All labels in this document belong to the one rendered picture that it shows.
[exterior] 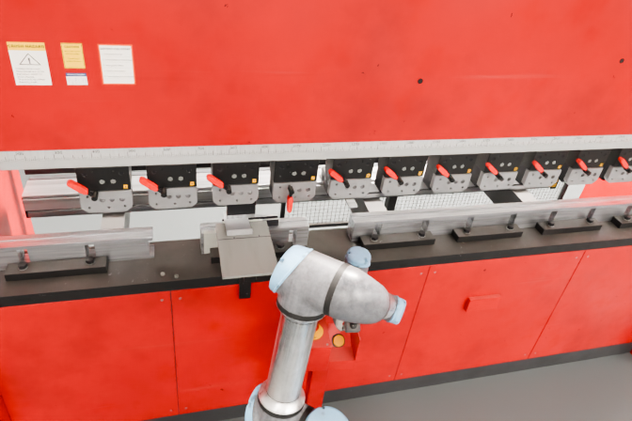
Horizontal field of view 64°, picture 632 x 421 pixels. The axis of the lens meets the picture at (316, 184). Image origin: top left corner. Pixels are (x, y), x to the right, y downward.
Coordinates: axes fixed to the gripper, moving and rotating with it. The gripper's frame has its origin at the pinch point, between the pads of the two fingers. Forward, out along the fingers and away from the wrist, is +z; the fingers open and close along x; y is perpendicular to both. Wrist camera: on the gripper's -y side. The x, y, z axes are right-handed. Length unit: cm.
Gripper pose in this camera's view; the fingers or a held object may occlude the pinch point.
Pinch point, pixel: (341, 330)
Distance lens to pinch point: 178.4
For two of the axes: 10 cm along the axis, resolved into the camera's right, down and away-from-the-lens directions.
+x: -9.8, -0.1, -1.8
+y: -1.3, -6.3, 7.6
